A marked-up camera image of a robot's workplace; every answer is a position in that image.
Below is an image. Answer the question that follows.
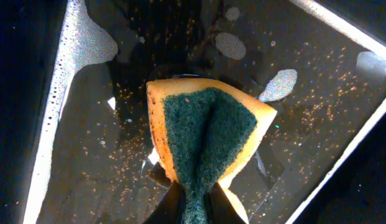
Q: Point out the black rectangular tray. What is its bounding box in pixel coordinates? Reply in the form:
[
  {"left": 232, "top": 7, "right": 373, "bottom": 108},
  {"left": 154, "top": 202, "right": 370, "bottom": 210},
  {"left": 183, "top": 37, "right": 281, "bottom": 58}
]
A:
[{"left": 0, "top": 1, "right": 386, "bottom": 223}]

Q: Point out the green yellow sponge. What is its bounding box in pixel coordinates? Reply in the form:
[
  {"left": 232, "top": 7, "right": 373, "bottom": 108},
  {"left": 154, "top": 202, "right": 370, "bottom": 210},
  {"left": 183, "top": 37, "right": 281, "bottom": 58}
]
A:
[{"left": 146, "top": 78, "right": 277, "bottom": 223}]

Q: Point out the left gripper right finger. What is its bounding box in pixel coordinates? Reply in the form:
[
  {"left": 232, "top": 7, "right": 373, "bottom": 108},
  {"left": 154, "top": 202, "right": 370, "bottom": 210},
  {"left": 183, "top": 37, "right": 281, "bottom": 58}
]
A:
[{"left": 208, "top": 183, "right": 245, "bottom": 224}]

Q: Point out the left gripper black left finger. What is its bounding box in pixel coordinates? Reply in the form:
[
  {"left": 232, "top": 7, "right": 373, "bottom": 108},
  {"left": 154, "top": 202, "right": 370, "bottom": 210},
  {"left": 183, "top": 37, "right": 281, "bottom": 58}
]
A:
[{"left": 143, "top": 182, "right": 186, "bottom": 224}]

